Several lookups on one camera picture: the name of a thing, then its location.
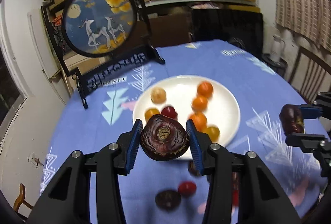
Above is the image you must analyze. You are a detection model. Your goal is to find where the blue patterned tablecloth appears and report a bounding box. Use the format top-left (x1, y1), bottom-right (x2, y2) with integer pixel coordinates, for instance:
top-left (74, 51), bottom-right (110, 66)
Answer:
top-left (40, 40), bottom-right (326, 223)

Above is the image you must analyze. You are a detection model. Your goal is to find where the yellow-orange tangerine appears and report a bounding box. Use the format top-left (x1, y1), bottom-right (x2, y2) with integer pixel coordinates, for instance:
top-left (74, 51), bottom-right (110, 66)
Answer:
top-left (144, 108), bottom-right (160, 122)

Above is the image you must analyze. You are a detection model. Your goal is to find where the dark brown passion fruit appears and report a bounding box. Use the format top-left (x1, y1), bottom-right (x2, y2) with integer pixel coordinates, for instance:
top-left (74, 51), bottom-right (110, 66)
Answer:
top-left (187, 160), bottom-right (201, 177)

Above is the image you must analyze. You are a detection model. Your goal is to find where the dark purple passion fruit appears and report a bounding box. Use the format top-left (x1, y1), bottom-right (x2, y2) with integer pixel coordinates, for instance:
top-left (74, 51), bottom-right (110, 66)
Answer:
top-left (155, 189), bottom-right (182, 211)
top-left (279, 104), bottom-right (305, 136)

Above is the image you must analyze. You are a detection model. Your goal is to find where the small red plum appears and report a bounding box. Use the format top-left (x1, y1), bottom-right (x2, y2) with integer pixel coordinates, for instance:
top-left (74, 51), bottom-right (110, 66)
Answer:
top-left (177, 181), bottom-right (197, 198)

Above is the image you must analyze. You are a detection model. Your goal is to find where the wooden chair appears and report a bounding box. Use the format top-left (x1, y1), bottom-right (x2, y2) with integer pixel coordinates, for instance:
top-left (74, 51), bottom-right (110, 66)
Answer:
top-left (288, 46), bottom-right (330, 104)

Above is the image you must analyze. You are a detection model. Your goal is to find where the black cabinet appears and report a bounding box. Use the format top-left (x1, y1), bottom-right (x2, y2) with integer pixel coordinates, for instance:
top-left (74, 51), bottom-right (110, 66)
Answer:
top-left (191, 9), bottom-right (264, 59)

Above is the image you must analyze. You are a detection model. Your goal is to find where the striped curtain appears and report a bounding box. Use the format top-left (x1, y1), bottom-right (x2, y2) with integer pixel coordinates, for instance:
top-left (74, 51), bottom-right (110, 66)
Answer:
top-left (276, 0), bottom-right (330, 51)

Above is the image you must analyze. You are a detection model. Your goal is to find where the tan round fruit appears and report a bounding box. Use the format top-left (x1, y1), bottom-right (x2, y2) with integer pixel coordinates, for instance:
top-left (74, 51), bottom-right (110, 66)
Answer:
top-left (150, 87), bottom-right (167, 104)

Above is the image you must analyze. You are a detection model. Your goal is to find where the dark wrinkled passion fruit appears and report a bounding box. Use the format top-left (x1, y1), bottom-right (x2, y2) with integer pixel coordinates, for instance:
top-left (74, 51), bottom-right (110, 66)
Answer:
top-left (140, 114), bottom-right (189, 161)

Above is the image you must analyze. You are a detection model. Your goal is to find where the round deer art screen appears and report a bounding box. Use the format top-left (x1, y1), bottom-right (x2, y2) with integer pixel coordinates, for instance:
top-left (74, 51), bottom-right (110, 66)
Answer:
top-left (42, 0), bottom-right (165, 109)

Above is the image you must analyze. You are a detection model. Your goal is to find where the window with white frame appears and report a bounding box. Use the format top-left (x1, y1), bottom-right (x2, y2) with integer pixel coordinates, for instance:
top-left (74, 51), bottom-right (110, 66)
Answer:
top-left (1, 0), bottom-right (27, 140)

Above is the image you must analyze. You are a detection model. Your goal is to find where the white round plate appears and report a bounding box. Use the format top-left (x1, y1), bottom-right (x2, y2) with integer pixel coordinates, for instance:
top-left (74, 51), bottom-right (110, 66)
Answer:
top-left (132, 75), bottom-right (241, 147)

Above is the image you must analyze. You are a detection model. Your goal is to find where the orange tangerine with stem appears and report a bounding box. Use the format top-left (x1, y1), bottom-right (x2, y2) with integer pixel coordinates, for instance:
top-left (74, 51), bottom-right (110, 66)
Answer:
top-left (189, 112), bottom-right (207, 132)

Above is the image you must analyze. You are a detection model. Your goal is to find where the white thermos jug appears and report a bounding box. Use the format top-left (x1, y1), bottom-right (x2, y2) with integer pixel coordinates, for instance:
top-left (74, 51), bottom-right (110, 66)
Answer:
top-left (270, 35), bottom-right (285, 63)

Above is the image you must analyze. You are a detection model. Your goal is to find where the dark red plum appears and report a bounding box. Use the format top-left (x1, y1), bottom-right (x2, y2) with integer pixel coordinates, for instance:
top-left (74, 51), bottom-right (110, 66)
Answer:
top-left (161, 106), bottom-right (178, 120)

